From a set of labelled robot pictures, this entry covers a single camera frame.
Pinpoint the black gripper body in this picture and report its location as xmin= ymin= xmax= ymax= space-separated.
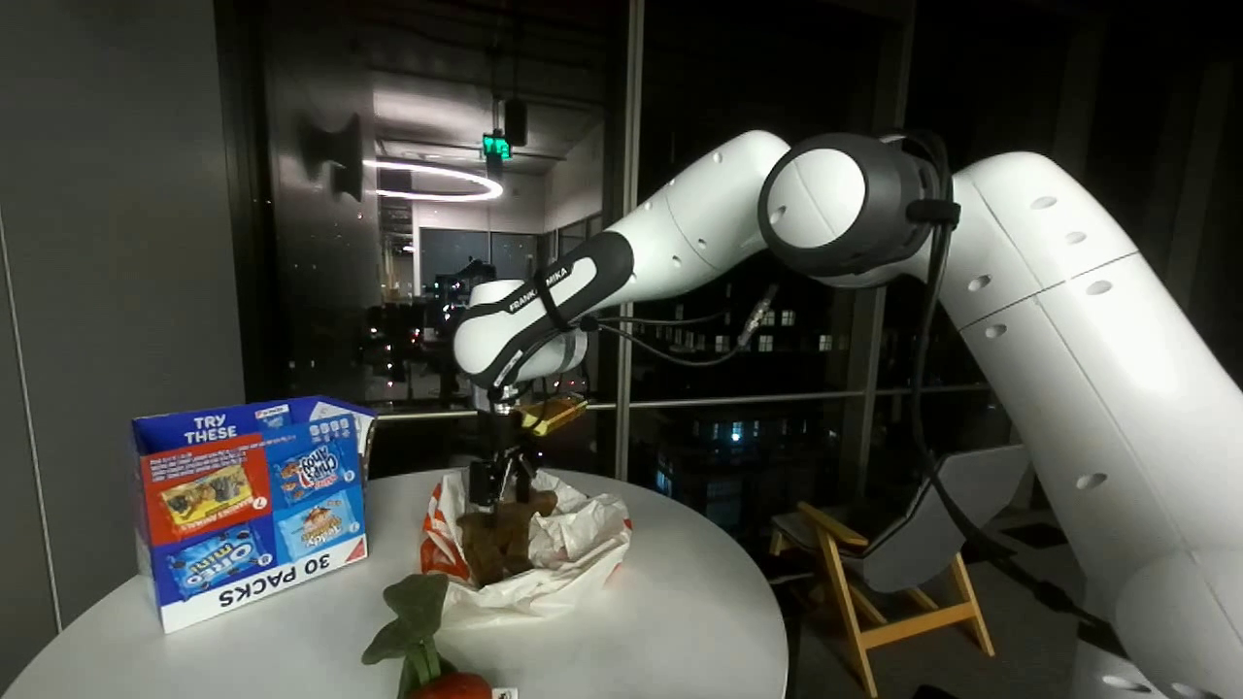
xmin=471 ymin=414 xmax=536 ymax=503

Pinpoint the white orange plastic bag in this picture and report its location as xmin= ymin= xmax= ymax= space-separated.
xmin=417 ymin=472 xmax=631 ymax=624

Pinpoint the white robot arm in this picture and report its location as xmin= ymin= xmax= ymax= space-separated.
xmin=454 ymin=133 xmax=1243 ymax=699

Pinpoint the blue snack variety box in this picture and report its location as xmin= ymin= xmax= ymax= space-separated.
xmin=130 ymin=396 xmax=371 ymax=633

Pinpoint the wooden chair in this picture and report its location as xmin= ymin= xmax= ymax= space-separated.
xmin=773 ymin=502 xmax=993 ymax=699

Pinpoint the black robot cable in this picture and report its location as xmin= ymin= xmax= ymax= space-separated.
xmin=897 ymin=128 xmax=1131 ymax=659

